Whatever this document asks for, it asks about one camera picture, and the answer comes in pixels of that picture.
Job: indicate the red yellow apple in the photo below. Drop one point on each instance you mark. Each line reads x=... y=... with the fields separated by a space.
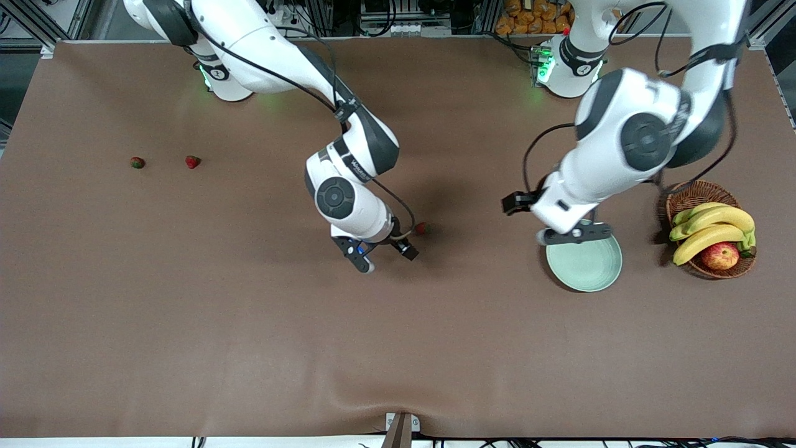
x=720 y=256

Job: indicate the bag of orange buns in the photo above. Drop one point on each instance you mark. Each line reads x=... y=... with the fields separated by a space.
x=535 y=18

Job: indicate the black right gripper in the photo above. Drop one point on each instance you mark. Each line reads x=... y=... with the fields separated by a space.
x=396 y=241

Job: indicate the red strawberry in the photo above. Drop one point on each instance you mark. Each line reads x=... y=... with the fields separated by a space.
x=423 y=228
x=137 y=163
x=193 y=162

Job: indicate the metal table corner bracket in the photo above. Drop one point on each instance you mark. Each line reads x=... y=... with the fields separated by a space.
x=48 y=51
x=757 y=42

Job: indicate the white connector block row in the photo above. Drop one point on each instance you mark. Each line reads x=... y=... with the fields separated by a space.
x=404 y=29

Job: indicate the brown wicker basket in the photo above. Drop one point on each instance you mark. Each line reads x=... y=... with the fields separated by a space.
x=693 y=193

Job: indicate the yellow banana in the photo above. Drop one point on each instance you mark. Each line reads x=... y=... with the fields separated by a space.
x=678 y=233
x=703 y=239
x=684 y=216
x=727 y=216

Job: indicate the white power strip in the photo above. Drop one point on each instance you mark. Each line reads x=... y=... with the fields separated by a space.
x=283 y=15

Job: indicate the metal table edge clamp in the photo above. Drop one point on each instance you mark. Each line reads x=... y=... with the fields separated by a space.
x=401 y=432

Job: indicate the light green round plate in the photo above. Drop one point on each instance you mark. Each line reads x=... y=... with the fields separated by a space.
x=584 y=267

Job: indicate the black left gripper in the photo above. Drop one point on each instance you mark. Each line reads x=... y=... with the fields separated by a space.
x=524 y=200

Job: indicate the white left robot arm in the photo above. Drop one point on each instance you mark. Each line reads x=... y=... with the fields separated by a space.
x=609 y=168

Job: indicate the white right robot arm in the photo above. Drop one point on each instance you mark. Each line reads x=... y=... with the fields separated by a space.
x=261 y=50

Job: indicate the brown table mat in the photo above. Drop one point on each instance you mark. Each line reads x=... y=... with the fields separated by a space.
x=311 y=342

